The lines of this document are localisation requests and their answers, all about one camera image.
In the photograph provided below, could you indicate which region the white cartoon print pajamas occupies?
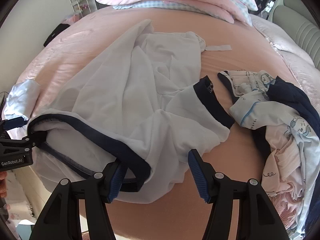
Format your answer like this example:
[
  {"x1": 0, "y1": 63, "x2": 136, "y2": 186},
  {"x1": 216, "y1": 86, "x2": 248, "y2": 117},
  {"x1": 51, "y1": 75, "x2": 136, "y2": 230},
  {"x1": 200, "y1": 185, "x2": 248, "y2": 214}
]
[{"x1": 217, "y1": 69, "x2": 320, "y2": 233}]

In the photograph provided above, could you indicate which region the bed with pink sheet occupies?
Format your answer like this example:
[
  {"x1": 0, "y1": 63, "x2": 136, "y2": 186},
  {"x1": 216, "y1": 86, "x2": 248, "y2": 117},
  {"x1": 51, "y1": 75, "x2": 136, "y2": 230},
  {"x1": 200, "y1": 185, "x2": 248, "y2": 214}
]
[{"x1": 0, "y1": 5, "x2": 320, "y2": 240}]

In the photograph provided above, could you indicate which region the grey-green padded headboard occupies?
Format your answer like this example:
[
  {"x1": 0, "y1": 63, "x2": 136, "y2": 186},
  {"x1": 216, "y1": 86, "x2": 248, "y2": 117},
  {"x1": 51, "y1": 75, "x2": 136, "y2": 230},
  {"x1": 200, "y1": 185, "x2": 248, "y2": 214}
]
[{"x1": 267, "y1": 0, "x2": 320, "y2": 70}]

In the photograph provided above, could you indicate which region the pink cloth heap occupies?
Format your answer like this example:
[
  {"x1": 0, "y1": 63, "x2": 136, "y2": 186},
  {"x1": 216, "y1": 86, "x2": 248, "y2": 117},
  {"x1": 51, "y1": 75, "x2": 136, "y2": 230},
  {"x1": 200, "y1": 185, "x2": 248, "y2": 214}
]
[{"x1": 62, "y1": 14, "x2": 83, "y2": 27}]

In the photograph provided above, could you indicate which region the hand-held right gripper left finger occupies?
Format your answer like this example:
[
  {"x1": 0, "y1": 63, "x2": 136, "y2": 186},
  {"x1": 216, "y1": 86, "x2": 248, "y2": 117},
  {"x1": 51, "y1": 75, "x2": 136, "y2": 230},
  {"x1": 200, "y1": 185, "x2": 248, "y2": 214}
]
[{"x1": 29, "y1": 160, "x2": 128, "y2": 240}]

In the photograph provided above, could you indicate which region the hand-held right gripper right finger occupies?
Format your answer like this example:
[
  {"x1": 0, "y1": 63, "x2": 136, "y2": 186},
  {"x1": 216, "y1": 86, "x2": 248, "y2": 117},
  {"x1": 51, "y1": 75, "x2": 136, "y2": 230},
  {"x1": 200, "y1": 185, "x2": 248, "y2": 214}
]
[{"x1": 187, "y1": 149, "x2": 292, "y2": 240}]

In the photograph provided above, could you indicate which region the white t-shirt navy trim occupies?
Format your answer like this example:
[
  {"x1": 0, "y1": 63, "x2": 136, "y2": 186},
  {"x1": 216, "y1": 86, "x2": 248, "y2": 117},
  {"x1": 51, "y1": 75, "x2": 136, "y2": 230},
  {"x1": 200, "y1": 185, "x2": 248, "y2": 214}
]
[
  {"x1": 27, "y1": 19, "x2": 235, "y2": 204},
  {"x1": 2, "y1": 80, "x2": 42, "y2": 122}
]

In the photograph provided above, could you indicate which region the navy blue garment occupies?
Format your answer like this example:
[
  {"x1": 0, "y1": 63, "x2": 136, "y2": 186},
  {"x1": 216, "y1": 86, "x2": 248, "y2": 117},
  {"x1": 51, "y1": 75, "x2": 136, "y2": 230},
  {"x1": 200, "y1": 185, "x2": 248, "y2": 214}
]
[{"x1": 217, "y1": 72, "x2": 320, "y2": 160}]

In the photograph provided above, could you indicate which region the pink print pajama garment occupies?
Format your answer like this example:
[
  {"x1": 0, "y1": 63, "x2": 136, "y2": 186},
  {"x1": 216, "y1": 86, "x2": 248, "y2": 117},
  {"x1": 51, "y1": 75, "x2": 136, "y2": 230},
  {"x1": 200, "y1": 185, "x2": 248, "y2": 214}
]
[{"x1": 261, "y1": 127, "x2": 310, "y2": 220}]

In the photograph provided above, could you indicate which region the black bag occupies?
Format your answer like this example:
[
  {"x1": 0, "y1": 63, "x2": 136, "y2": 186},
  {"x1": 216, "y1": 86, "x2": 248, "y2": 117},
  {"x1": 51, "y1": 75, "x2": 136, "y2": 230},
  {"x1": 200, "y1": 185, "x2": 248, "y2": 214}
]
[{"x1": 43, "y1": 23, "x2": 69, "y2": 47}]

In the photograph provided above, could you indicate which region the person's left hand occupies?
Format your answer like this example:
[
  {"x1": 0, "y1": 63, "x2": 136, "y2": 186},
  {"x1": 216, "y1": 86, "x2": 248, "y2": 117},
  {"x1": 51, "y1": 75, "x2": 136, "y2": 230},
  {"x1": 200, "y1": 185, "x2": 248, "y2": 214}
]
[{"x1": 0, "y1": 170, "x2": 8, "y2": 198}]

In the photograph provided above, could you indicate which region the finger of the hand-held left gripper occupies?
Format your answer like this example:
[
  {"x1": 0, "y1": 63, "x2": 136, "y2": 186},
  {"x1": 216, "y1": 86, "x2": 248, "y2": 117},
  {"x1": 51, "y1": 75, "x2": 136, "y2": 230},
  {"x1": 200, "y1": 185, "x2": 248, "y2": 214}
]
[
  {"x1": 0, "y1": 132, "x2": 48, "y2": 155},
  {"x1": 0, "y1": 118, "x2": 29, "y2": 138}
]

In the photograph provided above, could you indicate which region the pale pink pillow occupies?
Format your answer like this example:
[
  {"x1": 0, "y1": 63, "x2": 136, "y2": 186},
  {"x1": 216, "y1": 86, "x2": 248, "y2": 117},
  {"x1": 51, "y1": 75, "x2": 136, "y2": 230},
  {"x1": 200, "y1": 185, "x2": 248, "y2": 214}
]
[
  {"x1": 250, "y1": 14, "x2": 315, "y2": 67},
  {"x1": 282, "y1": 50, "x2": 320, "y2": 120}
]

